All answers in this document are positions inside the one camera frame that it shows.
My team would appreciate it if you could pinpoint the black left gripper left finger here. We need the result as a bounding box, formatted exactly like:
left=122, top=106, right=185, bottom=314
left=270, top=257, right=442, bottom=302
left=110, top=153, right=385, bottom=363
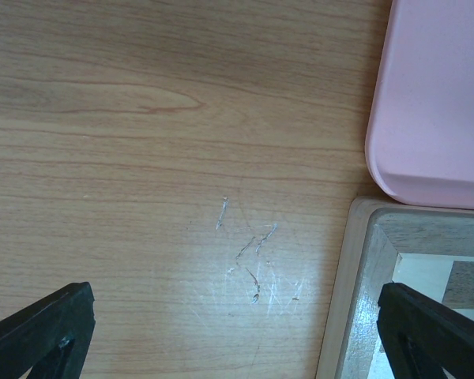
left=0, top=282, right=96, bottom=378

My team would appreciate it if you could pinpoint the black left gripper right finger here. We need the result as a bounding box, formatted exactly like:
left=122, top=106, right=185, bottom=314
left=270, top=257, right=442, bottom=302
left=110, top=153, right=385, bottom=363
left=378, top=283, right=474, bottom=378

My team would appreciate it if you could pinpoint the wooden chess board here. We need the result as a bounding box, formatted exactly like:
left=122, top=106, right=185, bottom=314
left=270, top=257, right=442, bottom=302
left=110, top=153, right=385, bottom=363
left=317, top=197, right=474, bottom=378

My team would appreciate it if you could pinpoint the pink plastic tray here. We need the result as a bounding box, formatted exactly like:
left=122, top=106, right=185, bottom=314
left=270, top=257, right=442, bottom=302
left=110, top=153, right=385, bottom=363
left=365, top=1, right=474, bottom=209

